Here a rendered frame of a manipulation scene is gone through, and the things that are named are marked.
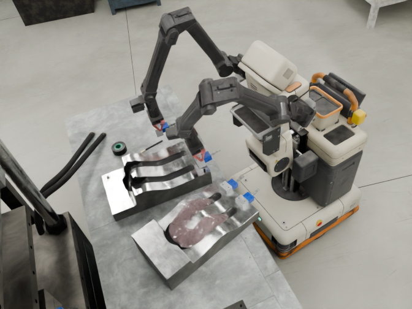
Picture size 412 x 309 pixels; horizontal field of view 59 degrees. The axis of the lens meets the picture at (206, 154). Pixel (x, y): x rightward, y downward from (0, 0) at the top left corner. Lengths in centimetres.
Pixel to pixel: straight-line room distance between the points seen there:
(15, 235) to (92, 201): 43
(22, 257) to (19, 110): 275
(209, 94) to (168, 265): 70
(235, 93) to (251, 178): 136
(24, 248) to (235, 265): 84
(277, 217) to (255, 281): 82
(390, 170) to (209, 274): 187
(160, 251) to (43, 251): 60
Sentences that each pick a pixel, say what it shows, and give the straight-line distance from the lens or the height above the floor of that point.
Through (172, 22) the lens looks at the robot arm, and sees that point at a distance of 149.
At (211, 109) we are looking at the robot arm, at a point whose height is 146.
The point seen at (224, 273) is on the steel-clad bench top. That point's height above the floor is 80.
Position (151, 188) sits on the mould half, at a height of 92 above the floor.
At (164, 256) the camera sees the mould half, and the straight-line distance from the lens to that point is 153.
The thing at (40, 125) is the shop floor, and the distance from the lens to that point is 386.
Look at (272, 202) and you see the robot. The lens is 238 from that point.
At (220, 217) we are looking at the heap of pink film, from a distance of 160.
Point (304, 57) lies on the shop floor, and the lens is 405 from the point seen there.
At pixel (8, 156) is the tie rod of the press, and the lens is 156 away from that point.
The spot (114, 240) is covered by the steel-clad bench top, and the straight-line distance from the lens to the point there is 176.
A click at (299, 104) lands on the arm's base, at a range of 156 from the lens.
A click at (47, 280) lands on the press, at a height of 78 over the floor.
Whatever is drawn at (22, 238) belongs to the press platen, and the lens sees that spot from 164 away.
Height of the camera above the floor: 225
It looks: 48 degrees down
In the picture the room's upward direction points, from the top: 9 degrees counter-clockwise
